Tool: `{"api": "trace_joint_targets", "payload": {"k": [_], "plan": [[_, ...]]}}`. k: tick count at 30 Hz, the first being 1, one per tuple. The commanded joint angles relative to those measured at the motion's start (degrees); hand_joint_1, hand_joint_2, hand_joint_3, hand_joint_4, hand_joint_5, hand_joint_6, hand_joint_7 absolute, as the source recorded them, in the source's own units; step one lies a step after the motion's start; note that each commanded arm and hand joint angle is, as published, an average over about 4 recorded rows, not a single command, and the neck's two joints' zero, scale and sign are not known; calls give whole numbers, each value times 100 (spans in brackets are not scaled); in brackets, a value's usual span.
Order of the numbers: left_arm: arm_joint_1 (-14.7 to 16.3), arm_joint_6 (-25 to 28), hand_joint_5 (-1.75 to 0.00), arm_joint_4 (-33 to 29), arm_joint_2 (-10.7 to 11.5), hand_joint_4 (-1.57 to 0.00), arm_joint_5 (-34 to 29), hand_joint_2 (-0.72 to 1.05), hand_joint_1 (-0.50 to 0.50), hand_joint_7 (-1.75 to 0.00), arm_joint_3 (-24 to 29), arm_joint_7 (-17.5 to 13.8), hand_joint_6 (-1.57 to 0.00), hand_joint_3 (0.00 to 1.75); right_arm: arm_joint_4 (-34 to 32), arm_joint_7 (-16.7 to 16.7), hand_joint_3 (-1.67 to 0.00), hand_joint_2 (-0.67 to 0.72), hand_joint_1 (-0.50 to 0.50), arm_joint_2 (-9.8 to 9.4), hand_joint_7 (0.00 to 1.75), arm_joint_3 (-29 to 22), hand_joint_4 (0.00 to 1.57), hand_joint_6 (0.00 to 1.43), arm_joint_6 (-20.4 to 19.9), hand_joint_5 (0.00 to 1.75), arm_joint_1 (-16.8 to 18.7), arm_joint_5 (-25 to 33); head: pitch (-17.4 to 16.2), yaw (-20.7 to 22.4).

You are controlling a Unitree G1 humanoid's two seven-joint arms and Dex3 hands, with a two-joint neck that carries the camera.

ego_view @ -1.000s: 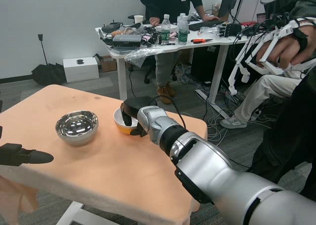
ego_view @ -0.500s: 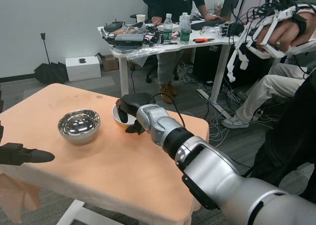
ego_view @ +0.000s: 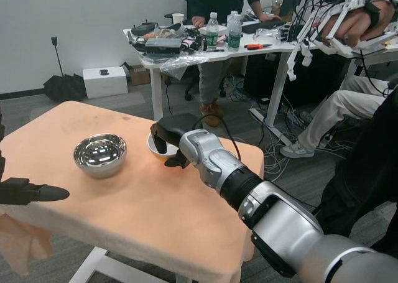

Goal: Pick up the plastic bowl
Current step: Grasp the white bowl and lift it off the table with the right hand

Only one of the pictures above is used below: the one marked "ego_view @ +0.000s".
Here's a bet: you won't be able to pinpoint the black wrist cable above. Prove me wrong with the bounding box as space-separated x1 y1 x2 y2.
197 114 242 160

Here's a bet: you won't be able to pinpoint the orange-handled pliers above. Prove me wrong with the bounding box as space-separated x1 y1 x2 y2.
244 42 274 50

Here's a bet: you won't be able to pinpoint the black office chair base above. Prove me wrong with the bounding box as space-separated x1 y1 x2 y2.
185 74 228 102

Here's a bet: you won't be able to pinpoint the white office desk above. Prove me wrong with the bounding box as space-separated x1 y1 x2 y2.
123 17 398 130

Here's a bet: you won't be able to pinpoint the seated person in beige trousers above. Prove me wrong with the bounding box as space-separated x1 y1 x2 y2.
279 74 394 159

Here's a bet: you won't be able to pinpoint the table with orange cloth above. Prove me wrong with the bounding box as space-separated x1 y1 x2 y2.
0 100 265 283

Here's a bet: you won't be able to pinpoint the grey and black device case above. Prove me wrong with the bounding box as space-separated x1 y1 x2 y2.
145 37 182 55

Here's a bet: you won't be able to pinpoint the bare operator hand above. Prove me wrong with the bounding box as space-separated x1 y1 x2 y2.
323 0 398 49

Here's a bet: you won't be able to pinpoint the white exoskeleton glove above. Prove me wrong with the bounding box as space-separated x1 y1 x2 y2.
285 0 398 81

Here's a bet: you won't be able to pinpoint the white box with controller print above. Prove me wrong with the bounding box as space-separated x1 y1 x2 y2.
82 65 129 100

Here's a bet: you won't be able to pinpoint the brown cardboard box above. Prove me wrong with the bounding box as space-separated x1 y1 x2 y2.
127 64 152 86

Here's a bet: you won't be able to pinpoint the black keyboard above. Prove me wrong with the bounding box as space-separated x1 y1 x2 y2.
241 20 289 34

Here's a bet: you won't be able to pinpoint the floor cable tangle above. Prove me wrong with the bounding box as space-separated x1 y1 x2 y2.
223 74 352 184

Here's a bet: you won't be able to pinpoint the black desk power cable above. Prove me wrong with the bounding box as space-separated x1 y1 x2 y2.
164 77 175 116

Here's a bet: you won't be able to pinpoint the white and orange plastic bowl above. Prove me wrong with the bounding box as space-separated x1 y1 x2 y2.
146 133 180 163

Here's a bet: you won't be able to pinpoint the black under-desk cabinet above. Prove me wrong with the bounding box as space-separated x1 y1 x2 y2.
243 51 357 108

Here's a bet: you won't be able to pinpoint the standing person in black sweater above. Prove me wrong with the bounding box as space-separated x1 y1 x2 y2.
177 0 282 128

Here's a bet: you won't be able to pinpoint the black cable bundle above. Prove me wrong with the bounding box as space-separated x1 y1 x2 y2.
182 27 208 52

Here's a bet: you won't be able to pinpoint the white table frame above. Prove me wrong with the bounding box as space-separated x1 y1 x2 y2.
70 245 187 283

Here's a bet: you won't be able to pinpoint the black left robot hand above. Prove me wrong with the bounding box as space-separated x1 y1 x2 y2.
0 108 70 206

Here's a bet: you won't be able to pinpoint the black upright stick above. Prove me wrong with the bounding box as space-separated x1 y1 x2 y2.
50 36 65 78

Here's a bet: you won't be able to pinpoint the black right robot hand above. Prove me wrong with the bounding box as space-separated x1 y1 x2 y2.
149 112 206 170

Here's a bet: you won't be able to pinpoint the black folded umbrella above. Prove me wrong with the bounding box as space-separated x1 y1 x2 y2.
42 73 87 103

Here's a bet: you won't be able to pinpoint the black remote controller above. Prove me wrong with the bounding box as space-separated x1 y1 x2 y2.
131 21 159 35

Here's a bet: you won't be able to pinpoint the clear plastic bag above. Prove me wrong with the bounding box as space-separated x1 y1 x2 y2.
159 53 212 81

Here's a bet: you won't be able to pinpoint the person in black clothes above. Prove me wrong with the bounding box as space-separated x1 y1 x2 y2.
315 86 398 253

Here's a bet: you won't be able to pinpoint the bagged brown bread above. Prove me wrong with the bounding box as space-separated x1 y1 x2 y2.
146 27 178 40

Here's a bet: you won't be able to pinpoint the spare black robot hand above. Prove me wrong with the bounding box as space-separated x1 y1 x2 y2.
278 23 307 43

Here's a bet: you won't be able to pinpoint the shiny steel bowl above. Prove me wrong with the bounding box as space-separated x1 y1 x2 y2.
73 133 128 180

